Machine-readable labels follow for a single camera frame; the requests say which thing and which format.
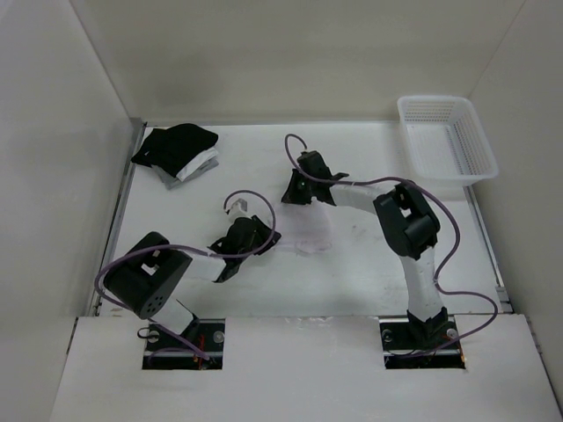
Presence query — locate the white tank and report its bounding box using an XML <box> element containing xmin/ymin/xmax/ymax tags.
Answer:
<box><xmin>274</xmin><ymin>200</ymin><xmax>333</xmax><ymax>255</ymax></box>
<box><xmin>176</xmin><ymin>148</ymin><xmax>218</xmax><ymax>181</ymax></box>

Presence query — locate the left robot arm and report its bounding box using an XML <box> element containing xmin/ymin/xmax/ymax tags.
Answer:
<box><xmin>103</xmin><ymin>215</ymin><xmax>282</xmax><ymax>351</ymax></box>

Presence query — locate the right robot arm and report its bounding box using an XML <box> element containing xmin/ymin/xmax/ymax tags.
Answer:
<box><xmin>281</xmin><ymin>150</ymin><xmax>448</xmax><ymax>348</ymax></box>

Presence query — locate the white folded tank top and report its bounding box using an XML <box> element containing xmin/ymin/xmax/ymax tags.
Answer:
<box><xmin>176</xmin><ymin>148</ymin><xmax>218</xmax><ymax>181</ymax></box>

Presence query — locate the grey folded tank top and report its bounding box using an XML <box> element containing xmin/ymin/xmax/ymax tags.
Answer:
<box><xmin>151</xmin><ymin>158</ymin><xmax>219</xmax><ymax>190</ymax></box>

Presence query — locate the black folded tank top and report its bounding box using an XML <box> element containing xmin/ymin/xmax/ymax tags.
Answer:
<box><xmin>131</xmin><ymin>123</ymin><xmax>219</xmax><ymax>177</ymax></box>

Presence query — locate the white plastic basket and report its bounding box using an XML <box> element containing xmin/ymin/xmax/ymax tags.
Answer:
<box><xmin>397</xmin><ymin>95</ymin><xmax>499</xmax><ymax>187</ymax></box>

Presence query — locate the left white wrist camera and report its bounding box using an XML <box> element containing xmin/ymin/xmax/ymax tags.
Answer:
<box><xmin>225</xmin><ymin>199</ymin><xmax>248</xmax><ymax>222</ymax></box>

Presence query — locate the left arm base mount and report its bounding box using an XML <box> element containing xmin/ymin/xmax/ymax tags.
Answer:
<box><xmin>137</xmin><ymin>319</ymin><xmax>225</xmax><ymax>371</ymax></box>

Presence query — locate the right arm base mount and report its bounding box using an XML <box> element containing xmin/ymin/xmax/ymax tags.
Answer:
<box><xmin>379</xmin><ymin>316</ymin><xmax>465</xmax><ymax>369</ymax></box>

